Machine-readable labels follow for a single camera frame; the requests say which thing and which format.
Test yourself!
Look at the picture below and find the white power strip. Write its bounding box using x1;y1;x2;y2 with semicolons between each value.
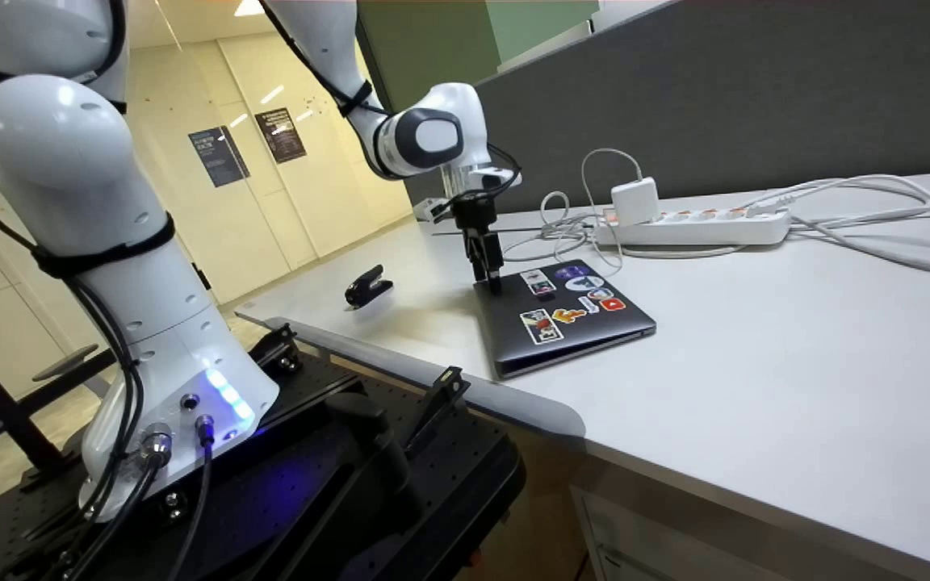
590;206;794;250

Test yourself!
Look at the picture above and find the dark wall poster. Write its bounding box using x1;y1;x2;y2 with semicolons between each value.
251;103;310;168
184;121;251;193

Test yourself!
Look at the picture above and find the small black clip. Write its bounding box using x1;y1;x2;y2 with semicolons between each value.
342;261;396;312

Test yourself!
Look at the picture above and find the green wall panel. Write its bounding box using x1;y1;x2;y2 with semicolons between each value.
352;0;605;117

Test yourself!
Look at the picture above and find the silver laptop with stickers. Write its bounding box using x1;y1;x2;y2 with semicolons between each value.
471;255;659;380

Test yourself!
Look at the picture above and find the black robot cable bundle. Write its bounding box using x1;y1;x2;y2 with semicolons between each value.
0;121;176;581

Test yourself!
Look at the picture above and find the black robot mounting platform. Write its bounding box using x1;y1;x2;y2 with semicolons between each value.
0;340;531;581

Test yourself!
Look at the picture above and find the thin white charger cable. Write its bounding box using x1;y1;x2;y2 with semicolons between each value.
496;141;651;268

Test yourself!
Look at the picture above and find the white laptop charger brick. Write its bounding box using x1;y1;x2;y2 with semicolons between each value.
608;175;661;228

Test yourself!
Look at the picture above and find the gray desk partition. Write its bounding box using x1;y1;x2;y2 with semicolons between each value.
405;0;930;226

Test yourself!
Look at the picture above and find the black clamp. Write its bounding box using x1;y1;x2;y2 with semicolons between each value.
244;319;306;380
396;361;471;458

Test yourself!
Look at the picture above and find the beige under-desk cabinet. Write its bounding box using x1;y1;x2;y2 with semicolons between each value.
507;412;930;581

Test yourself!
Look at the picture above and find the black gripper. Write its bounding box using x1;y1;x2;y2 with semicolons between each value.
450;188;507;286

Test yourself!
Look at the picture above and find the black plugged base cable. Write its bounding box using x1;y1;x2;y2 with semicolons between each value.
165;412;223;581

